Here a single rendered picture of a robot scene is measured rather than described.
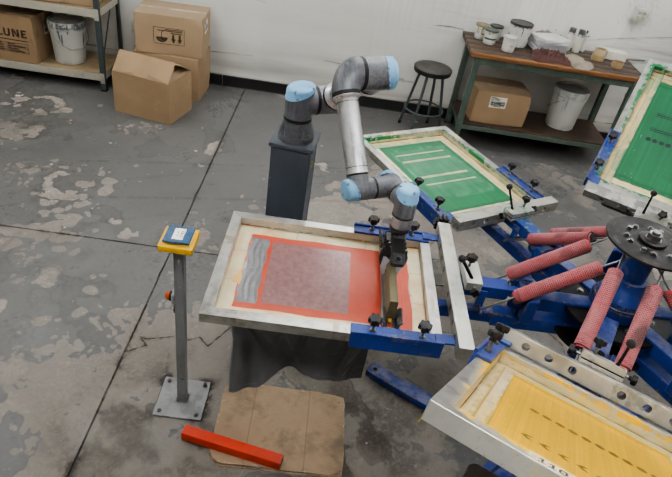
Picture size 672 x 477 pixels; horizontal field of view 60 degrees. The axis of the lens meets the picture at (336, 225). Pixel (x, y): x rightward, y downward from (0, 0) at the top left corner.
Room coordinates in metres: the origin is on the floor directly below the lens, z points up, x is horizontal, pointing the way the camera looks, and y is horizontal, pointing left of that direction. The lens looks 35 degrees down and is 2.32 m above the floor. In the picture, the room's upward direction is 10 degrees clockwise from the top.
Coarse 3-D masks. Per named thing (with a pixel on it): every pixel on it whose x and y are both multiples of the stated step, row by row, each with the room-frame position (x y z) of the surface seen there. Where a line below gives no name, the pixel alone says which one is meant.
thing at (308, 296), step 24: (264, 288) 1.50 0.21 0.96; (288, 288) 1.52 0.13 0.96; (312, 288) 1.54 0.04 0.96; (336, 288) 1.56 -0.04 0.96; (360, 288) 1.58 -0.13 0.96; (288, 312) 1.40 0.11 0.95; (312, 312) 1.42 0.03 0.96; (336, 312) 1.44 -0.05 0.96; (360, 312) 1.46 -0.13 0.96; (408, 312) 1.50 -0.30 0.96
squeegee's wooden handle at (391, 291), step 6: (390, 258) 1.64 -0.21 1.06; (390, 270) 1.58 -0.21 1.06; (384, 276) 1.62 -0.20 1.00; (390, 276) 1.54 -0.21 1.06; (396, 276) 1.55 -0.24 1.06; (390, 282) 1.51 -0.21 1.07; (396, 282) 1.52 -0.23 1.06; (390, 288) 1.48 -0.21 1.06; (396, 288) 1.48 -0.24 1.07; (390, 294) 1.45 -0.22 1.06; (396, 294) 1.45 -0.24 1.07; (390, 300) 1.42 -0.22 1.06; (396, 300) 1.42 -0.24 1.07; (390, 306) 1.41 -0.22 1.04; (396, 306) 1.42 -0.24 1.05; (390, 312) 1.41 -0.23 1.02
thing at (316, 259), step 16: (272, 240) 1.77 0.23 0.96; (288, 240) 1.79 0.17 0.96; (272, 256) 1.68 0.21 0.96; (288, 256) 1.69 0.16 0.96; (304, 256) 1.71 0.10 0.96; (320, 256) 1.72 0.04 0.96; (336, 256) 1.74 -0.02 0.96; (352, 256) 1.76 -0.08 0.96; (368, 256) 1.77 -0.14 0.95; (288, 272) 1.60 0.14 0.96; (304, 272) 1.62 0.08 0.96; (320, 272) 1.63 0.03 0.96; (336, 272) 1.65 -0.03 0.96; (352, 272) 1.66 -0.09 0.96; (368, 272) 1.68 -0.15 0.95; (400, 272) 1.71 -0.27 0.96
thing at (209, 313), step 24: (240, 216) 1.84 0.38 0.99; (264, 216) 1.87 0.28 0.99; (360, 240) 1.87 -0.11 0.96; (408, 240) 1.88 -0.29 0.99; (216, 264) 1.54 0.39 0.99; (216, 288) 1.42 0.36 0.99; (432, 288) 1.61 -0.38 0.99; (216, 312) 1.31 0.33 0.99; (240, 312) 1.33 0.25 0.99; (432, 312) 1.48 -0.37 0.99; (312, 336) 1.31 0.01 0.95; (336, 336) 1.32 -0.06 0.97
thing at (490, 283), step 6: (462, 282) 1.61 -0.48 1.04; (486, 282) 1.63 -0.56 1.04; (492, 282) 1.64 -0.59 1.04; (498, 282) 1.64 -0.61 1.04; (504, 282) 1.65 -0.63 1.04; (486, 288) 1.60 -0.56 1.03; (492, 288) 1.60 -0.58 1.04; (498, 288) 1.61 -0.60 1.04; (504, 288) 1.61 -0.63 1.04; (468, 294) 1.60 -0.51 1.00; (492, 294) 1.61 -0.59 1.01; (498, 294) 1.61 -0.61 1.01; (504, 294) 1.61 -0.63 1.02
